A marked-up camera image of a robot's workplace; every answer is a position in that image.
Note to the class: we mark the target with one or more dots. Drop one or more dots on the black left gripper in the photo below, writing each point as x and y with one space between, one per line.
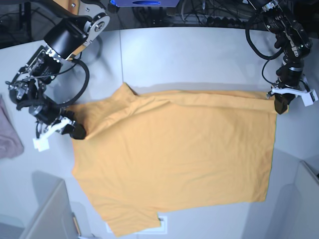
289 76

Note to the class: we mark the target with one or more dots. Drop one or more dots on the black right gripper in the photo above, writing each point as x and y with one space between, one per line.
51 115

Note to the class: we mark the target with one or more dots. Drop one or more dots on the orange T-shirt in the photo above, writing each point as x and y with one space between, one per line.
173 150

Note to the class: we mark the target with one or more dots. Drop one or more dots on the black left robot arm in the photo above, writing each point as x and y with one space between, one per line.
293 44

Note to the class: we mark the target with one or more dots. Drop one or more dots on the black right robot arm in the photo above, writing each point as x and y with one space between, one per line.
81 22

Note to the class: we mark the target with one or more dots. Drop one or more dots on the pink cloth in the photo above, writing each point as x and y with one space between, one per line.
10 143

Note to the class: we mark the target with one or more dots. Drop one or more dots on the orange pencil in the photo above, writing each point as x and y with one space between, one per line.
76 224

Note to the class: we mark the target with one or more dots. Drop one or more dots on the grey left bin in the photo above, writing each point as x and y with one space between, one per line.
54 218

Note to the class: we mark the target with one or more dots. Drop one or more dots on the grey bin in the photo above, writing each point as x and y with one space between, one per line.
306 225
54 218

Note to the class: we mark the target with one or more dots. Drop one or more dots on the grey right bin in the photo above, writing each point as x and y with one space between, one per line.
306 225

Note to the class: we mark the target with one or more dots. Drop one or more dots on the black power strip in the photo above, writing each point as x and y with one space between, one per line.
225 22

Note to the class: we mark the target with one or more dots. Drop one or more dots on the white table slot plate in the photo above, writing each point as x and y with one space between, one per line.
161 230

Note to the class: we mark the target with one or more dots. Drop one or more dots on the purple device with blue oval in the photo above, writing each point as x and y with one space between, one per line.
150 3

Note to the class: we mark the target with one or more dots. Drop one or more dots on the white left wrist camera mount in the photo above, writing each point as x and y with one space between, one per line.
308 95

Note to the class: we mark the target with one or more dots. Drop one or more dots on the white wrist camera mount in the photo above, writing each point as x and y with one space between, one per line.
308 95
41 143

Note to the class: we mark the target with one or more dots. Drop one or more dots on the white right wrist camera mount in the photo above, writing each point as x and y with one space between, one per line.
41 143

